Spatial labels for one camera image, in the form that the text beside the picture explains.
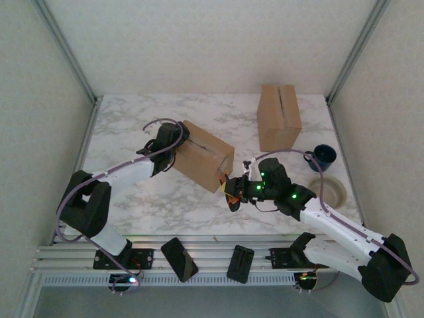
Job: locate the red black utility knife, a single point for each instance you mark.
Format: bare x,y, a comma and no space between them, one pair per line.
233,206

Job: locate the brown cardboard box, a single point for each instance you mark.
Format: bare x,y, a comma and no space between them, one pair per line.
278,116
202,155

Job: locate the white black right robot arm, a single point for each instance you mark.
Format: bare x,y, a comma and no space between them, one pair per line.
338,228

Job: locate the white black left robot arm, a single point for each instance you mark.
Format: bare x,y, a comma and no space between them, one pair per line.
126,175

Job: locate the dark blue mug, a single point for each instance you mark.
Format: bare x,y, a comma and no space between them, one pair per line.
326,155

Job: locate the black plastic holder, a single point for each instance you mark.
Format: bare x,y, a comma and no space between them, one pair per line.
240,265

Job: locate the black smartphone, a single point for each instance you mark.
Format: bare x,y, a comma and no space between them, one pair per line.
179,260

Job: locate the controller board with green light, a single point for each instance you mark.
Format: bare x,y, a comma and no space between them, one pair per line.
127,281
306,283

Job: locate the aluminium rail base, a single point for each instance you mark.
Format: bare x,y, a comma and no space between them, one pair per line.
212,246

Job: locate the aluminium table edge rail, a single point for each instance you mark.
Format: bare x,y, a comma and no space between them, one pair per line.
332,116
87,132

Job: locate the aluminium frame post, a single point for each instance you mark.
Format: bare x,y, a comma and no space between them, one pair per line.
66,49
357,49

